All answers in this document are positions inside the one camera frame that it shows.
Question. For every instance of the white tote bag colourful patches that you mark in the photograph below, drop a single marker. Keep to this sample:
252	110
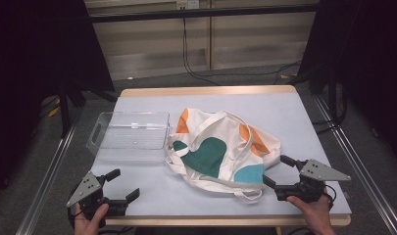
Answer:
219	147

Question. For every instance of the black stand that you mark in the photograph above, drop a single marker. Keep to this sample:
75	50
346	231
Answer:
332	94
64	111

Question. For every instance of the metal floor rail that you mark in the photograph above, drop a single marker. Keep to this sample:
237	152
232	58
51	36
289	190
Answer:
45	182
356	163

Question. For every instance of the black curtain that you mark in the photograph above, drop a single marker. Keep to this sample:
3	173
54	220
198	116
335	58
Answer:
369	49
29	65

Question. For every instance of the light blue table mat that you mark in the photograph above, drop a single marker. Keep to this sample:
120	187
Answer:
300	124

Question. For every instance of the white wall socket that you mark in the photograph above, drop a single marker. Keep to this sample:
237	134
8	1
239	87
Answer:
188	4

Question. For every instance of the person's left hand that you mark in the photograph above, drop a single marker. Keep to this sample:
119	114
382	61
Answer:
88	225

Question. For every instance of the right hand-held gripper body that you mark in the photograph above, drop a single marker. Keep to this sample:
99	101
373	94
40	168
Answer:
320	173

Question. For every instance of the clear plastic bin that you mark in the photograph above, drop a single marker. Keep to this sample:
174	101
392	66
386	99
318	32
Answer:
134	135

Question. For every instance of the black horizontal bar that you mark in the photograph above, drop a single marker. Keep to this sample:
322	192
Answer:
202	13

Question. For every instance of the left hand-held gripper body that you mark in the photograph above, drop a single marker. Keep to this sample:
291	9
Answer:
88	187

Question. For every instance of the person's right hand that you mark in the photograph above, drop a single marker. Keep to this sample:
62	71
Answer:
313	212

